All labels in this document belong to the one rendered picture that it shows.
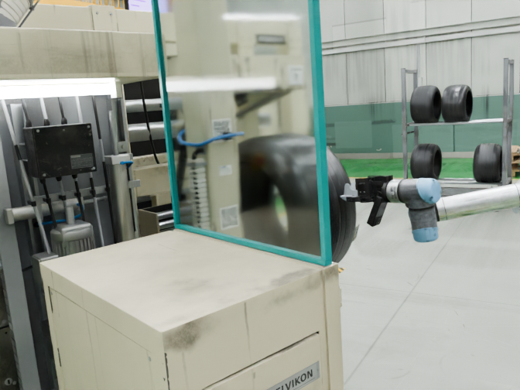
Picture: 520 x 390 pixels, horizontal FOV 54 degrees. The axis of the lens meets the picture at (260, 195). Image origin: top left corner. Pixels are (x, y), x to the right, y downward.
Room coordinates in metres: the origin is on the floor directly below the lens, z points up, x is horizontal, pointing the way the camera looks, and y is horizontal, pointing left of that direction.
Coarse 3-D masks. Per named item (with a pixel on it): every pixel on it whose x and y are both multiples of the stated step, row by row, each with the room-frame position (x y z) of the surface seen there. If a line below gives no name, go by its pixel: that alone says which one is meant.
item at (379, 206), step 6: (378, 198) 1.59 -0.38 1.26; (378, 204) 1.59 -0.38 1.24; (384, 204) 1.61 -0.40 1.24; (372, 210) 1.61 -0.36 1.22; (378, 210) 1.60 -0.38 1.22; (384, 210) 1.62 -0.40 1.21; (372, 216) 1.61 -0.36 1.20; (378, 216) 1.62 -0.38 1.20; (372, 222) 1.61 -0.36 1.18; (378, 222) 1.62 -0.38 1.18
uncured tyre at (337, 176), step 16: (336, 160) 1.82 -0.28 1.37; (336, 176) 1.76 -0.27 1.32; (336, 192) 1.73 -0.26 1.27; (336, 208) 1.71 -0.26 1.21; (352, 208) 1.76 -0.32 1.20; (336, 224) 1.70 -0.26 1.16; (352, 224) 1.76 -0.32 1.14; (336, 240) 1.72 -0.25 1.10; (352, 240) 1.80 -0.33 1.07; (336, 256) 1.77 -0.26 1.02
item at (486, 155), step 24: (408, 72) 7.08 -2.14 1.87; (504, 72) 6.28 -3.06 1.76; (432, 96) 6.84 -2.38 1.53; (456, 96) 6.62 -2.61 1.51; (504, 96) 6.27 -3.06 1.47; (432, 120) 6.89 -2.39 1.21; (456, 120) 6.70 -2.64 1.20; (480, 120) 6.84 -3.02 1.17; (504, 120) 6.27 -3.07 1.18; (432, 144) 7.01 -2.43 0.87; (480, 144) 6.68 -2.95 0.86; (504, 144) 6.27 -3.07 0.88; (432, 168) 6.79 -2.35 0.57; (480, 168) 6.41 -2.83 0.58; (504, 168) 6.27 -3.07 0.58; (456, 192) 6.85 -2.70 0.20
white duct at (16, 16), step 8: (8, 0) 1.54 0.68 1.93; (16, 0) 1.56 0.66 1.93; (24, 0) 1.58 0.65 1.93; (32, 0) 1.61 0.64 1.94; (8, 8) 1.54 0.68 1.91; (16, 8) 1.56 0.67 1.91; (24, 8) 1.59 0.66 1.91; (8, 16) 1.54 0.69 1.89; (16, 16) 1.57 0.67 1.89; (16, 24) 1.59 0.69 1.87
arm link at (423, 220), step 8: (424, 208) 1.47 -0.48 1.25; (432, 208) 1.47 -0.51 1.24; (416, 216) 1.48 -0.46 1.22; (424, 216) 1.47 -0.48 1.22; (432, 216) 1.47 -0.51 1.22; (416, 224) 1.48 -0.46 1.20; (424, 224) 1.47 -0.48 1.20; (432, 224) 1.47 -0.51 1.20; (416, 232) 1.48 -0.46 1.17; (424, 232) 1.47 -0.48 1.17; (432, 232) 1.47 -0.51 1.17; (416, 240) 1.49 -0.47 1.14; (424, 240) 1.47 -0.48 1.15; (432, 240) 1.47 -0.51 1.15
